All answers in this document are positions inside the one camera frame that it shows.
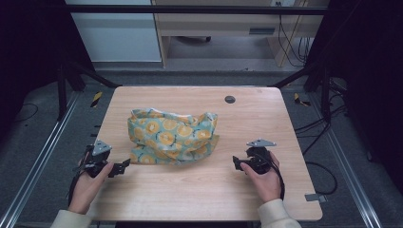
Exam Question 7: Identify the white cabinet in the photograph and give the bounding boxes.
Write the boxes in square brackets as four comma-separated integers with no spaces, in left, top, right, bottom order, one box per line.
[65,0,163,63]

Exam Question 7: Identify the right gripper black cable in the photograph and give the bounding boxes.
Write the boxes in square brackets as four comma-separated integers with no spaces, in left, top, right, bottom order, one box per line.
[265,151,286,201]

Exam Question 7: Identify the black metal frame stand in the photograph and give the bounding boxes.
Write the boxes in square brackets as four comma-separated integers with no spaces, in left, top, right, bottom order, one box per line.
[271,60,334,123]
[56,60,123,122]

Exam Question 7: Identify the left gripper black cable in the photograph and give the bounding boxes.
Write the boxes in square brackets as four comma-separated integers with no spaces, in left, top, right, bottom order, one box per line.
[67,145,93,200]

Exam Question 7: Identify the person's right hand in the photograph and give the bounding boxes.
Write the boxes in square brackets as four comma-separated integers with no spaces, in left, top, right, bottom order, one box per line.
[240,151,283,203]

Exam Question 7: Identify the yellow black striped tape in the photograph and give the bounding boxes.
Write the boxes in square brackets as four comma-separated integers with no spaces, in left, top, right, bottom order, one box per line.
[90,90,104,108]
[293,92,312,107]

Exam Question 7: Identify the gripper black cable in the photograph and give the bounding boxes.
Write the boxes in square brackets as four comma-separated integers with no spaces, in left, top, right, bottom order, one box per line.
[67,145,93,200]
[265,151,286,201]

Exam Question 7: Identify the aluminium floor rail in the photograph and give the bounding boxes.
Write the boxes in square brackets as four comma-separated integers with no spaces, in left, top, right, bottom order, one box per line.
[308,93,384,228]
[0,91,82,228]

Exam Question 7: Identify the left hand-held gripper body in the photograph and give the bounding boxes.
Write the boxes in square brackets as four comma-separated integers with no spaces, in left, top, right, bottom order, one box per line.
[77,139,113,179]

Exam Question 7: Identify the person's left hand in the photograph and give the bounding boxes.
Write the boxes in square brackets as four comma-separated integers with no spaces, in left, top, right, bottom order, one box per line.
[67,161,115,216]

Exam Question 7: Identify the black floor cable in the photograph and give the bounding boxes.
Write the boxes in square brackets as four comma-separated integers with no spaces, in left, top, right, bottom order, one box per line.
[293,75,350,196]

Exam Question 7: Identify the orange-print teal cloth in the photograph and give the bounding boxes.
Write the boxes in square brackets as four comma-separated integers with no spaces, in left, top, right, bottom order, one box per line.
[126,107,221,166]

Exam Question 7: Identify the black horizontal frame bar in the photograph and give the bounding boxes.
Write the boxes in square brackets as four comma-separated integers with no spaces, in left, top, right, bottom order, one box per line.
[65,4,331,16]

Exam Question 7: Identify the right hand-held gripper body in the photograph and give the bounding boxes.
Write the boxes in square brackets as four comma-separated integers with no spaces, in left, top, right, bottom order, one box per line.
[245,138,278,175]

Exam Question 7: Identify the grey metal bracket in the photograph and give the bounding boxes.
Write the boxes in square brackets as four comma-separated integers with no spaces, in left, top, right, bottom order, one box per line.
[304,193,328,203]

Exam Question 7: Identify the hanging black cables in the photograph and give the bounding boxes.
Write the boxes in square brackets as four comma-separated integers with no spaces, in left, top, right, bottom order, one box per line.
[275,1,313,68]

